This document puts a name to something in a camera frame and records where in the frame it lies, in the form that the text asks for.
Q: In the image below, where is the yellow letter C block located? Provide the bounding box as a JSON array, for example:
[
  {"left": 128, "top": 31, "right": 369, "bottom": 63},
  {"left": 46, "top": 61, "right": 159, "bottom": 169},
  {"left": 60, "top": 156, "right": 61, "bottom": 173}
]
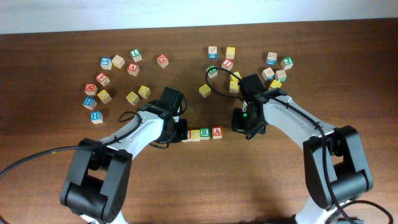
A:
[{"left": 190, "top": 129, "right": 201, "bottom": 141}]

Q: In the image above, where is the green letter R block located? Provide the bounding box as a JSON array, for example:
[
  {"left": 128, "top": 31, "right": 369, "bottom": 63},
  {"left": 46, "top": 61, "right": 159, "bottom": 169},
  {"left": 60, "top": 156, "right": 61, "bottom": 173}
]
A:
[{"left": 200, "top": 128, "right": 210, "bottom": 140}]

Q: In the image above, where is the red letter a block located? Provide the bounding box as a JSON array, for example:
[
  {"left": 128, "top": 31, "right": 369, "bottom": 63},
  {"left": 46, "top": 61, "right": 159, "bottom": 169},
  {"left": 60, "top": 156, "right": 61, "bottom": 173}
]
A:
[
  {"left": 211, "top": 127, "right": 223, "bottom": 139},
  {"left": 127, "top": 63, "right": 140, "bottom": 76}
]

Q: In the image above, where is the red letter i block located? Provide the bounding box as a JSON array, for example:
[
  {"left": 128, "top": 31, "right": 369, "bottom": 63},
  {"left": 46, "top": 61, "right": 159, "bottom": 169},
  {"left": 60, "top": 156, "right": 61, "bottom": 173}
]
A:
[
  {"left": 182, "top": 130, "right": 192, "bottom": 142},
  {"left": 221, "top": 58, "right": 233, "bottom": 70}
]

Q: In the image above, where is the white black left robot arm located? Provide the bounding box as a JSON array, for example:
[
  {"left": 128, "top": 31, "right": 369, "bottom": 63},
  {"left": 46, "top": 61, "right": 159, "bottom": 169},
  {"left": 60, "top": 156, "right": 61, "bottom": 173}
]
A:
[{"left": 60, "top": 100, "right": 187, "bottom": 223}]

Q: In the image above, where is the yellow block middle lower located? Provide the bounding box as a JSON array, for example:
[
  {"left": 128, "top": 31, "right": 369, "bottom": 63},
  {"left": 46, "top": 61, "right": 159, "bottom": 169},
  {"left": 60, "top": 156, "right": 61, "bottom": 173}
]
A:
[{"left": 229, "top": 81, "right": 239, "bottom": 93}]

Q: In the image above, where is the yellow block tilted right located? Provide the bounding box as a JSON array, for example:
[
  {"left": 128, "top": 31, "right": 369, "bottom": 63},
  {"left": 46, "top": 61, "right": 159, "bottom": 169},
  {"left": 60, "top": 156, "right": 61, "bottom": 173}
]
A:
[{"left": 269, "top": 80, "right": 282, "bottom": 90}]

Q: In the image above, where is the yellow block left upper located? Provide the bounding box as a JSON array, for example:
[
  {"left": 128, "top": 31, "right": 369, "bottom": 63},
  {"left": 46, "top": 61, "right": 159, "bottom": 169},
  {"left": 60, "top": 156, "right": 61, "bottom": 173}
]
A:
[{"left": 138, "top": 85, "right": 151, "bottom": 99}]

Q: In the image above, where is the wooden block blue edge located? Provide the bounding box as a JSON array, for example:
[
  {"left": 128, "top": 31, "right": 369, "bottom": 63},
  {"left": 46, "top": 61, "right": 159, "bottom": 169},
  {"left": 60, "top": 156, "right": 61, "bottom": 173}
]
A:
[{"left": 262, "top": 68, "right": 275, "bottom": 81}]

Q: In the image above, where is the yellow block middle upper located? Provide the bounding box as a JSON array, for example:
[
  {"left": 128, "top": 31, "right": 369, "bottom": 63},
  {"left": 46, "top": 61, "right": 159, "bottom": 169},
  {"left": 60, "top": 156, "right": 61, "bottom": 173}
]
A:
[{"left": 230, "top": 72, "right": 241, "bottom": 82}]

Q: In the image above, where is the yellow block left lower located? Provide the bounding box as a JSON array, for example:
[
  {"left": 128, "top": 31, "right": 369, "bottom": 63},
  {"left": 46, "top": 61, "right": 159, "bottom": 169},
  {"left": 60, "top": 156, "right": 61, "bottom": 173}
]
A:
[{"left": 126, "top": 91, "right": 140, "bottom": 106}]

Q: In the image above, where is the wooden block green edge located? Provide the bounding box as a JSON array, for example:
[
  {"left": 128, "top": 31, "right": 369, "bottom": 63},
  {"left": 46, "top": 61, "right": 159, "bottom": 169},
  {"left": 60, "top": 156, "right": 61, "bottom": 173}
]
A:
[{"left": 275, "top": 70, "right": 287, "bottom": 82}]

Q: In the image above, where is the green letter Z block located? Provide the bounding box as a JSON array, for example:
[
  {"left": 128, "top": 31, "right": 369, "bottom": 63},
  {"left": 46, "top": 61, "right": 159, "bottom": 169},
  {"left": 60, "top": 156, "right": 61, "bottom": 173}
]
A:
[{"left": 206, "top": 65, "right": 218, "bottom": 78}]

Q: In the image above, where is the wooden block blue bottom right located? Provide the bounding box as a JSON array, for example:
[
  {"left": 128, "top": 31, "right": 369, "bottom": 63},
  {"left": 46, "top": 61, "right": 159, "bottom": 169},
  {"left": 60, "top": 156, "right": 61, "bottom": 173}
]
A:
[{"left": 266, "top": 52, "right": 277, "bottom": 65}]

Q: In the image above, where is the green letter J block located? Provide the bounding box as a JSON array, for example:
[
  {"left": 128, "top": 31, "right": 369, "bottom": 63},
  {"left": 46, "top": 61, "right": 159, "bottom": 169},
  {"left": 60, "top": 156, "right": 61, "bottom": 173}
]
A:
[{"left": 280, "top": 57, "right": 294, "bottom": 70}]

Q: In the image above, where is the red letter C block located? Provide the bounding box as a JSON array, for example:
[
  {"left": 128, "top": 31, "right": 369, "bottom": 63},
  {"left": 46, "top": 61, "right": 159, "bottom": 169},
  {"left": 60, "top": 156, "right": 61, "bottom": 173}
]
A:
[{"left": 156, "top": 54, "right": 169, "bottom": 68}]

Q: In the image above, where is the yellow block top centre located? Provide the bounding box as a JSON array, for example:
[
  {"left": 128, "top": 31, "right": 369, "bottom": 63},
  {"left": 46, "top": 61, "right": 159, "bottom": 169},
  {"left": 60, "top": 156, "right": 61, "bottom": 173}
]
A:
[{"left": 226, "top": 47, "right": 236, "bottom": 59}]

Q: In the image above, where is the blue letter H block lower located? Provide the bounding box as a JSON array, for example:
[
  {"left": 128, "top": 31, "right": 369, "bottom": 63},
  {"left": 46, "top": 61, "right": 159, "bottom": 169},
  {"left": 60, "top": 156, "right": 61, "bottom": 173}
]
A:
[{"left": 90, "top": 111, "right": 103, "bottom": 124}]

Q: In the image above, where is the blue letter h block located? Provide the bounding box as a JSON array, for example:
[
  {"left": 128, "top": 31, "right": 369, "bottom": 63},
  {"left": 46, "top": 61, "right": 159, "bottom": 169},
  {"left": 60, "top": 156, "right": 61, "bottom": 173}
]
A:
[
  {"left": 82, "top": 97, "right": 97, "bottom": 110},
  {"left": 90, "top": 111, "right": 103, "bottom": 124}
]

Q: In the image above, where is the wooden block blue side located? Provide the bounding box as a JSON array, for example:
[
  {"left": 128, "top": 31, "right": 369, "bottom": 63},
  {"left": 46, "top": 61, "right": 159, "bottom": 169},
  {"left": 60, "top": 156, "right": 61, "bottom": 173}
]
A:
[{"left": 208, "top": 46, "right": 218, "bottom": 59}]

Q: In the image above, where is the yellow block far left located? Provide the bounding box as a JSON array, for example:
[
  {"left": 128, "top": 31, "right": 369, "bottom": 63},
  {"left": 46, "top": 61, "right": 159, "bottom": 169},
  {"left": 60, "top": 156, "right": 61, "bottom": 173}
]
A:
[{"left": 97, "top": 90, "right": 112, "bottom": 104}]

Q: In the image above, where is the green letter L block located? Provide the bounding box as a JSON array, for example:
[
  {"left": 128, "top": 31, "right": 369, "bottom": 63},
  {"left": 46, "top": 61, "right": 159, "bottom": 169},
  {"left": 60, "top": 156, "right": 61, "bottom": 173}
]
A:
[{"left": 130, "top": 49, "right": 142, "bottom": 62}]

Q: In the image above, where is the blue letter H block upper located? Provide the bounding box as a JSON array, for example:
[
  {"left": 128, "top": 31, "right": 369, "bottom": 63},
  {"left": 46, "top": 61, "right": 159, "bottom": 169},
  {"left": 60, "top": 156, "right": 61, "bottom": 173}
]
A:
[{"left": 82, "top": 97, "right": 97, "bottom": 110}]

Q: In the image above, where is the red number 6 block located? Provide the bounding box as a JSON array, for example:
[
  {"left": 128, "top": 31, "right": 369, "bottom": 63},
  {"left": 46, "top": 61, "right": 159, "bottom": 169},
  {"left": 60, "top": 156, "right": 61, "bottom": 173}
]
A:
[{"left": 96, "top": 72, "right": 110, "bottom": 86}]

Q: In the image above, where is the plain wooden block left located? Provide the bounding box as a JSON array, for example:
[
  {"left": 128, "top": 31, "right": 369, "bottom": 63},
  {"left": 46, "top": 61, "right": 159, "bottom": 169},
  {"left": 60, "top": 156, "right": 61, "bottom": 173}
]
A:
[{"left": 111, "top": 55, "right": 125, "bottom": 68}]

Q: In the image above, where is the red letter M block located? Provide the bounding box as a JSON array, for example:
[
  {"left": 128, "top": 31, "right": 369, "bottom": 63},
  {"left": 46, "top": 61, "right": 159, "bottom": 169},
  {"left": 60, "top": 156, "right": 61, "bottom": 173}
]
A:
[{"left": 84, "top": 83, "right": 98, "bottom": 96}]

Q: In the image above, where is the blue block top left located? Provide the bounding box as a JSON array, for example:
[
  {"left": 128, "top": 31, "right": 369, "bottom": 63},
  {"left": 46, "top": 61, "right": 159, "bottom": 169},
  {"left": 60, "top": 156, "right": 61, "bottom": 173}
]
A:
[{"left": 100, "top": 57, "right": 113, "bottom": 70}]

